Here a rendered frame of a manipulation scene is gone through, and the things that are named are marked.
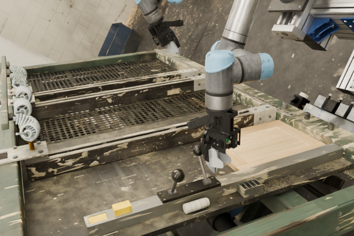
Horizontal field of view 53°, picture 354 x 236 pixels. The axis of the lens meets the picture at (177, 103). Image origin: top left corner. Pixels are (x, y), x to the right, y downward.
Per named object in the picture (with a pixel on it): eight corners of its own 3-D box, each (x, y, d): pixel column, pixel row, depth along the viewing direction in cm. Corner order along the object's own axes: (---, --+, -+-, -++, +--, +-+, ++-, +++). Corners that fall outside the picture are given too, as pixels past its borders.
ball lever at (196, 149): (215, 184, 110) (204, 142, 111) (204, 187, 108) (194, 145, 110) (209, 184, 113) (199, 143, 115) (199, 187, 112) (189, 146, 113)
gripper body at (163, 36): (157, 47, 169) (144, 26, 163) (170, 36, 171) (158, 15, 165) (164, 48, 162) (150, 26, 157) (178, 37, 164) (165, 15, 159)
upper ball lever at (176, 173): (179, 198, 107) (188, 176, 97) (167, 202, 105) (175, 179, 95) (174, 187, 109) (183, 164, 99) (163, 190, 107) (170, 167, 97)
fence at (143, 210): (342, 157, 132) (343, 148, 131) (88, 239, 96) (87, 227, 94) (331, 151, 137) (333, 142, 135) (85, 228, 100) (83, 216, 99)
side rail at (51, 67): (157, 65, 294) (156, 51, 290) (13, 85, 251) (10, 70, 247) (153, 62, 301) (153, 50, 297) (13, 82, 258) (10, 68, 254)
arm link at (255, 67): (254, 45, 104) (221, 49, 100) (278, 56, 94) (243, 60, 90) (252, 71, 107) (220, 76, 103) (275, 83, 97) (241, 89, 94)
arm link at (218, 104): (199, 92, 95) (218, 85, 101) (199, 108, 97) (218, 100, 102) (221, 99, 90) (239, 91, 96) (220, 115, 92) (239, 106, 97)
